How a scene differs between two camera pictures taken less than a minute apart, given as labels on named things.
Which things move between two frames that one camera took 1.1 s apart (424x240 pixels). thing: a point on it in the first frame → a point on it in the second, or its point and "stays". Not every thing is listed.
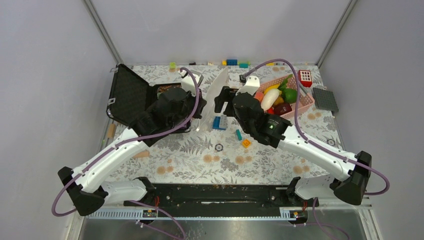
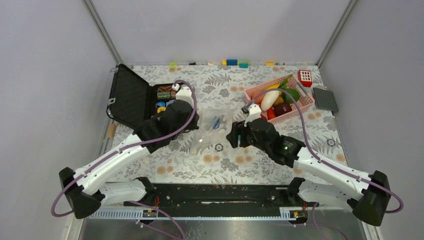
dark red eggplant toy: x=281 y=108 stays
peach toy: x=259 y=96 stays
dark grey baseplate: x=325 y=100 stays
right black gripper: x=226 y=94 → x=232 y=137
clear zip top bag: x=220 y=80 → x=214 y=126
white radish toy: x=269 y=97 stays
